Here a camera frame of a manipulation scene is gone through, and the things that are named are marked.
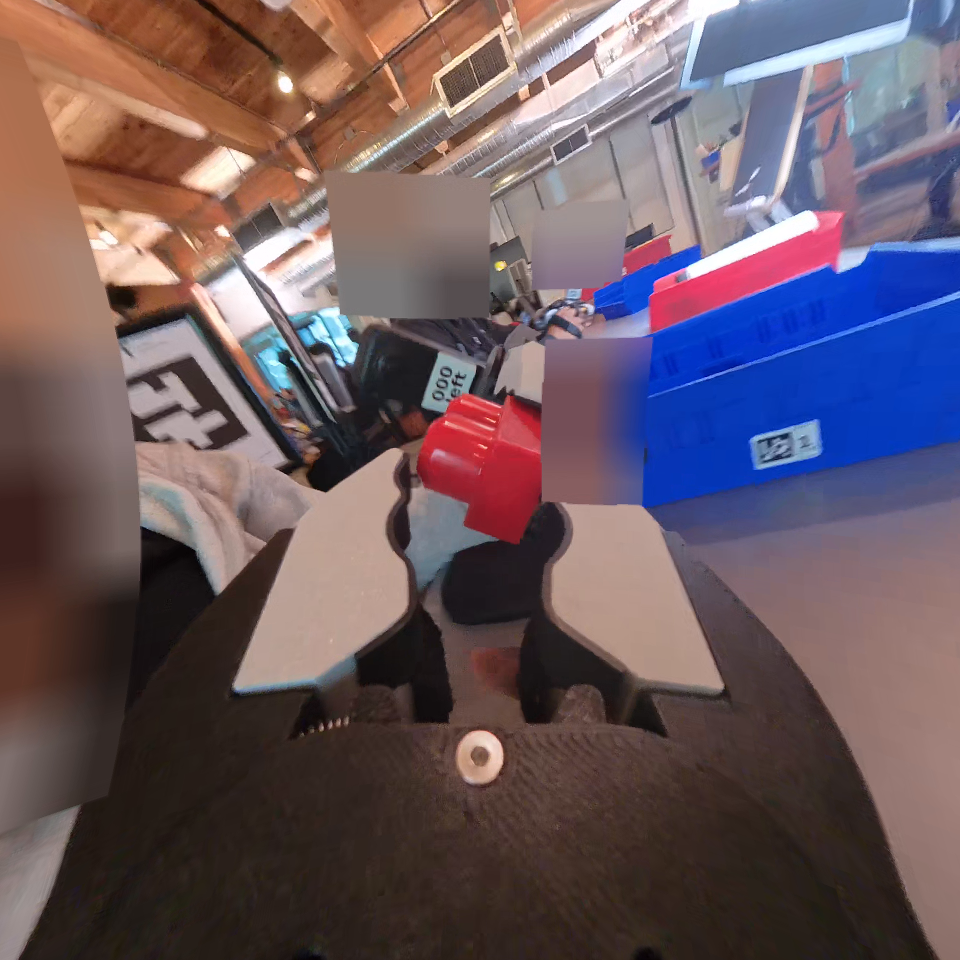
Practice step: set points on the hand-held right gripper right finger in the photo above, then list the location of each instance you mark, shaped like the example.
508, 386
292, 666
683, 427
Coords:
630, 600

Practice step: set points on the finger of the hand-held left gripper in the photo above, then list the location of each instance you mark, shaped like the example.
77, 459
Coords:
521, 375

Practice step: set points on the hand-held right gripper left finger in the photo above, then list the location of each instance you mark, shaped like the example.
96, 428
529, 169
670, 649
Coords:
330, 592

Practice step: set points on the red plug adapter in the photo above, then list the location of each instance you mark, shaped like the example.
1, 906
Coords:
480, 465

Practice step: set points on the red plastic bin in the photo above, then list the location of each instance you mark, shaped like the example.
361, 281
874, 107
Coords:
750, 277

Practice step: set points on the blue plastic bin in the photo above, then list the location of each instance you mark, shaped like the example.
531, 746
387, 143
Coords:
825, 360

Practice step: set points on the person's left forearm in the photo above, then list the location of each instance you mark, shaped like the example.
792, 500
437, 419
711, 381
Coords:
442, 540

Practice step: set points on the person's right hand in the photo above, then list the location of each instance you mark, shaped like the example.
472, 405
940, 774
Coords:
495, 667

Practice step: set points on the black perforated armrest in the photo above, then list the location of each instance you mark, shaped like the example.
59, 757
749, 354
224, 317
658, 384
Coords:
495, 577

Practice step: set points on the medium blue storage bin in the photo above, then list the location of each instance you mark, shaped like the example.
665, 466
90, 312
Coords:
637, 289

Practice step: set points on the small red storage bin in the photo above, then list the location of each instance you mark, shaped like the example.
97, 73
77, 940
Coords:
649, 251

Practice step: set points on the ceiling air vent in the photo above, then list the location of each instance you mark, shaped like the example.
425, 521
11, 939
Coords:
259, 225
474, 71

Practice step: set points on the framed marker sign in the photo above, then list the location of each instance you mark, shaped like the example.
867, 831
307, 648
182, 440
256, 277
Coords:
187, 382

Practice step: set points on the black floor lamp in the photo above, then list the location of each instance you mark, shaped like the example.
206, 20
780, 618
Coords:
671, 112

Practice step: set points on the slanted black panel board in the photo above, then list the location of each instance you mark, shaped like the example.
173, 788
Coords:
769, 142

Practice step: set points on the ceiling spot light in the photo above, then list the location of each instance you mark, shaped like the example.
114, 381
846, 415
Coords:
285, 81

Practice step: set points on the LED light panel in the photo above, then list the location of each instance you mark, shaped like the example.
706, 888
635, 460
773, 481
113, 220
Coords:
787, 37

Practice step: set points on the silver ceiling duct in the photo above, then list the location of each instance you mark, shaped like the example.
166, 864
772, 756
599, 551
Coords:
465, 142

